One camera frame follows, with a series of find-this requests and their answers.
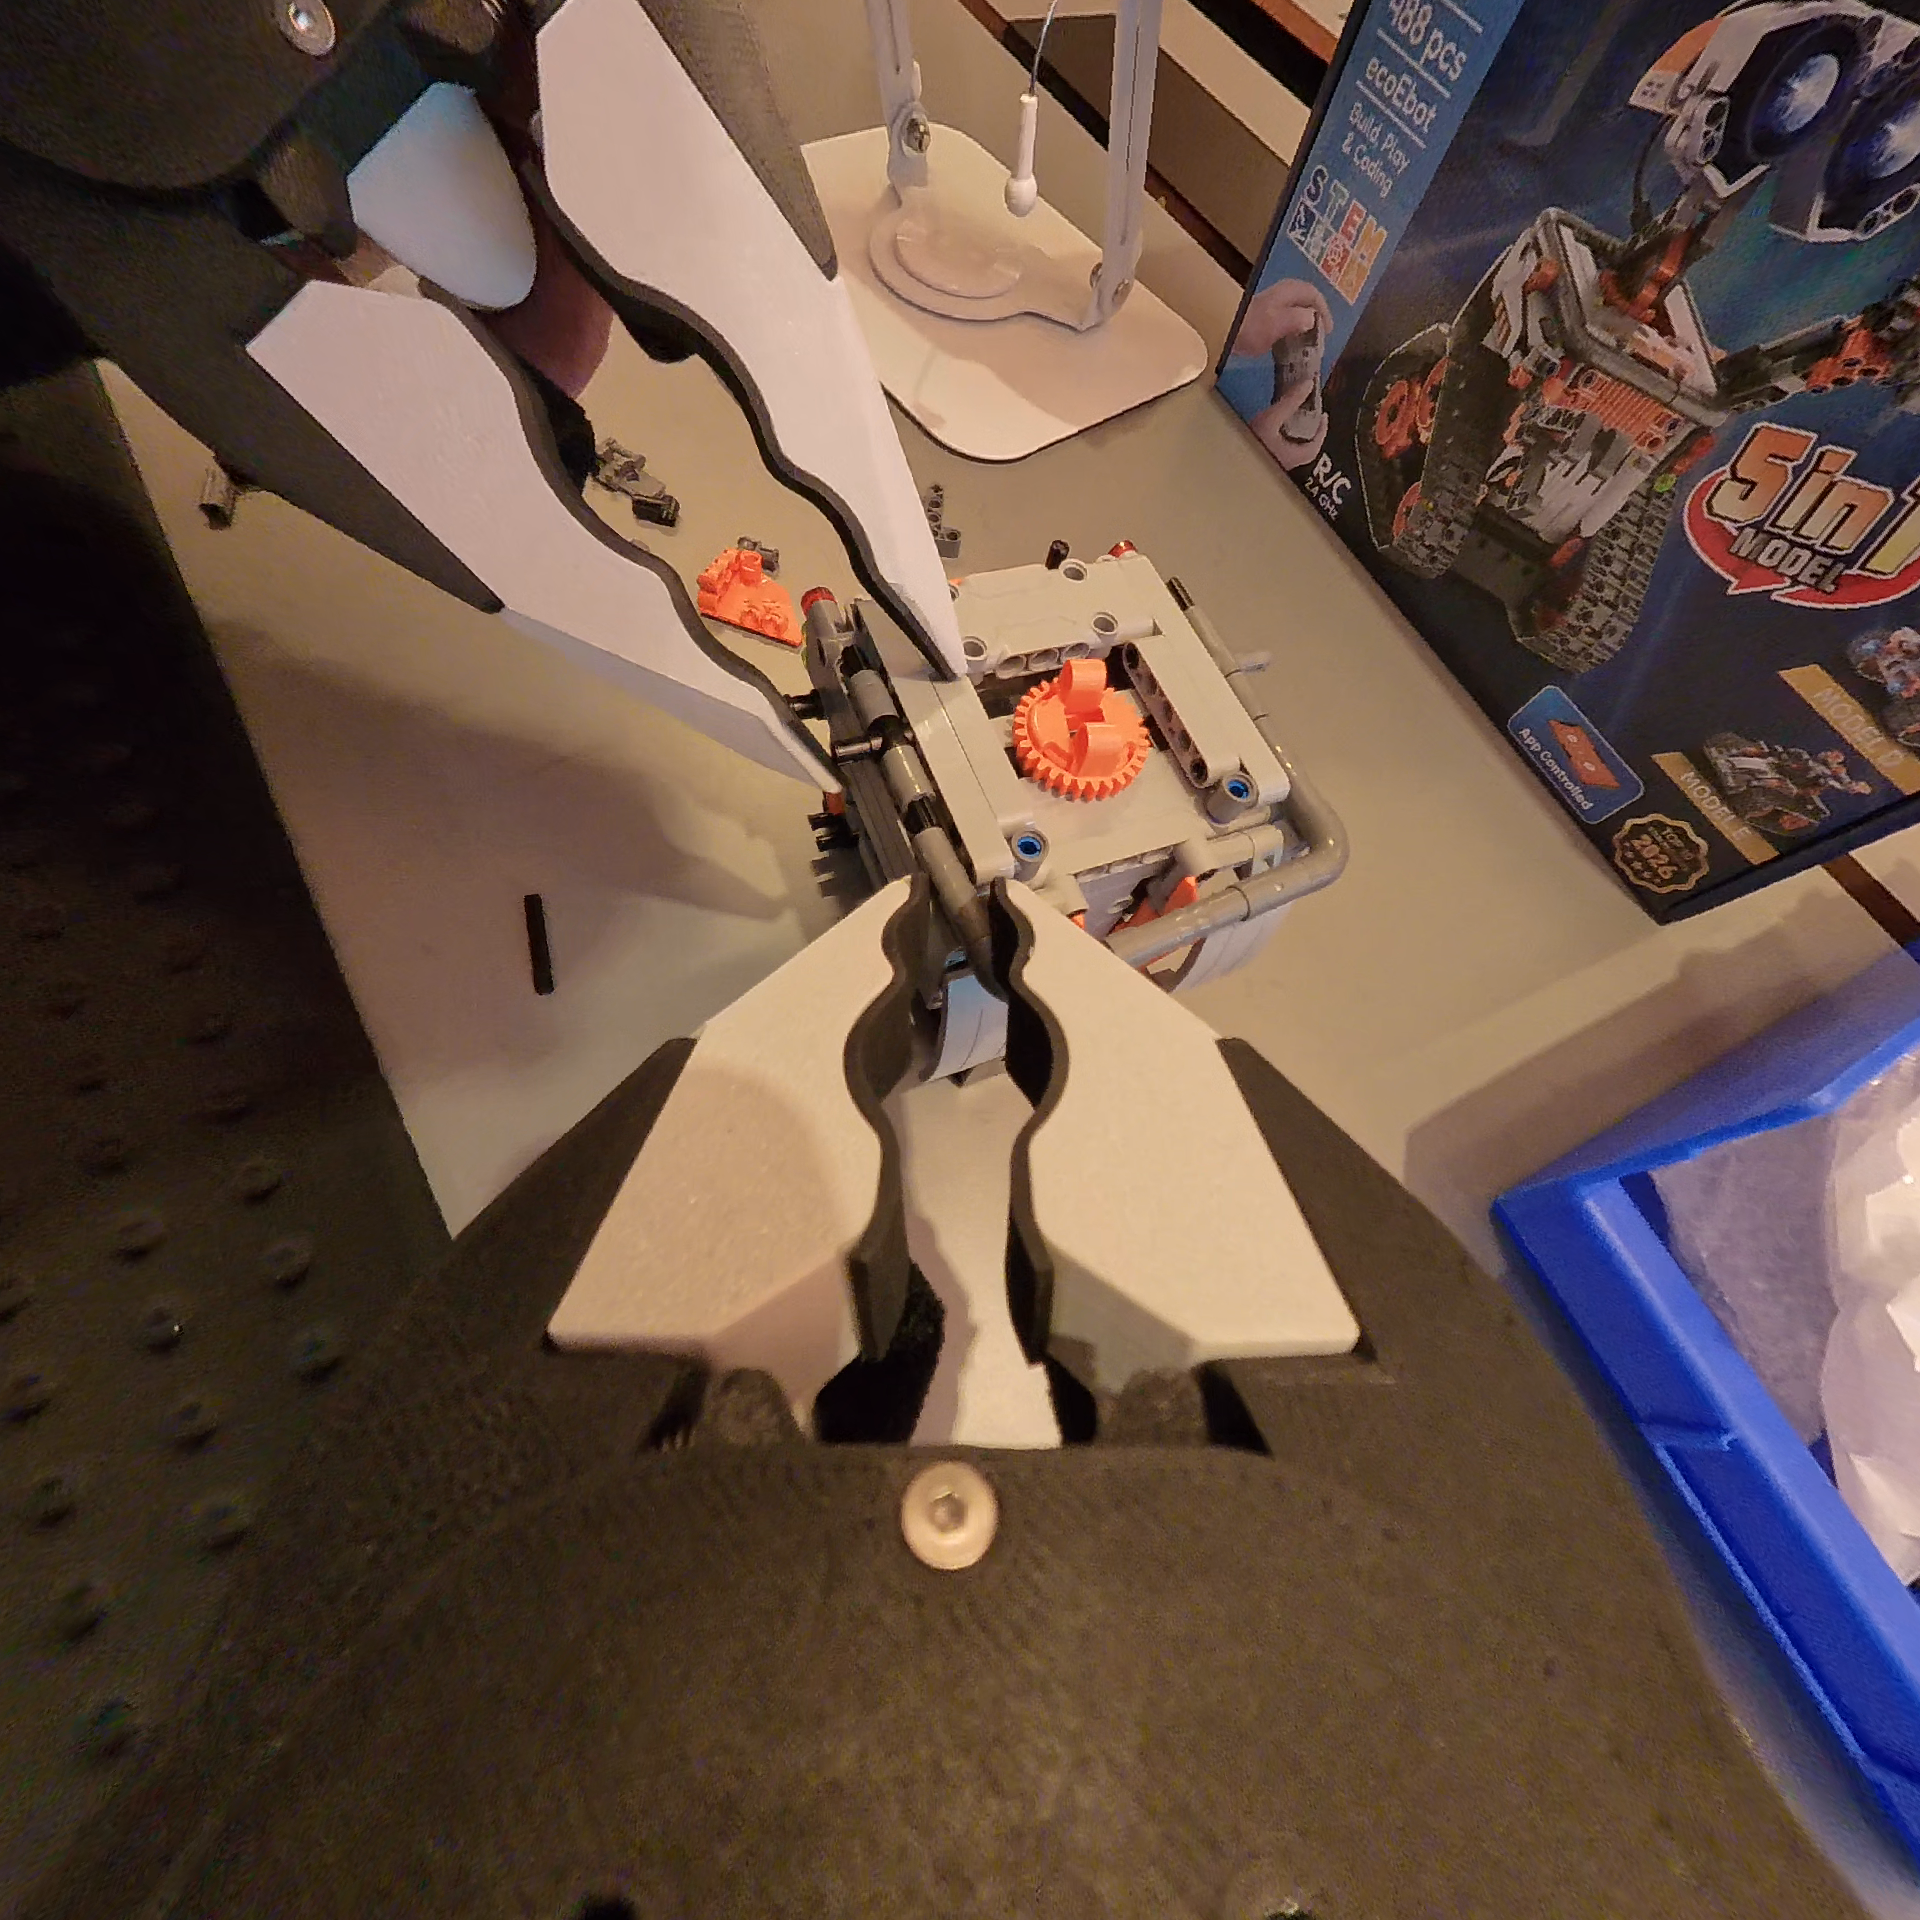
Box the grey white toy robot model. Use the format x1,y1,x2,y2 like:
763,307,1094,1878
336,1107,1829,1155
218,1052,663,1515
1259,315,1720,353
786,550,1354,1080

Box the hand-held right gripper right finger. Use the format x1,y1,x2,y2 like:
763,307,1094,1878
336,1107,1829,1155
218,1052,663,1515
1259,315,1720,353
1005,900,1366,1448

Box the clear plastic bags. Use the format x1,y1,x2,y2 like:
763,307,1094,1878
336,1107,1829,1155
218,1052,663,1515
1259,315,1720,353
1658,1065,1920,1587

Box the grey axle rod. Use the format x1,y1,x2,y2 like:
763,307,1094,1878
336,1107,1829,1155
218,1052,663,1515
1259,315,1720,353
804,600,976,903

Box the blue storage bin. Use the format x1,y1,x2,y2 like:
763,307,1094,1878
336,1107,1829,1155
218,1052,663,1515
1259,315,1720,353
1494,1022,1920,1867

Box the orange panel piece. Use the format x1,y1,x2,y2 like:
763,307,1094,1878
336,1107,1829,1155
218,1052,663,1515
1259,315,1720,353
696,542,812,644

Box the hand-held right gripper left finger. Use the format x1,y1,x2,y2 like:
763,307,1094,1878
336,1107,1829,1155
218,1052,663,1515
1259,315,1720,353
551,896,923,1448

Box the blue robot kit box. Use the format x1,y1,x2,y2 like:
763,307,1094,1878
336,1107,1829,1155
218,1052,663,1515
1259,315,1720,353
1216,0,1920,916

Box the dark grey elbow connector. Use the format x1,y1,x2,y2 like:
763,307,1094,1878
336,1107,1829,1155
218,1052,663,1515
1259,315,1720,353
909,840,991,947

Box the white stand base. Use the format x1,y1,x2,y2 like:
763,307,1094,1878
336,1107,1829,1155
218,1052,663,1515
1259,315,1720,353
796,0,1208,461

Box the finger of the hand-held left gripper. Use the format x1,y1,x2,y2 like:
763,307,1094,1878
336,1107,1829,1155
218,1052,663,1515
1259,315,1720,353
246,286,840,797
535,0,970,685

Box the dark grey axle pin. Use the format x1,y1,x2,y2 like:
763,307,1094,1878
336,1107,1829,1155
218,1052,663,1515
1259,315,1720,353
1103,870,1307,969

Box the dark grey connector plate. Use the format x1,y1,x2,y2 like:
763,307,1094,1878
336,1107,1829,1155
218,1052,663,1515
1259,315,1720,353
584,437,686,529

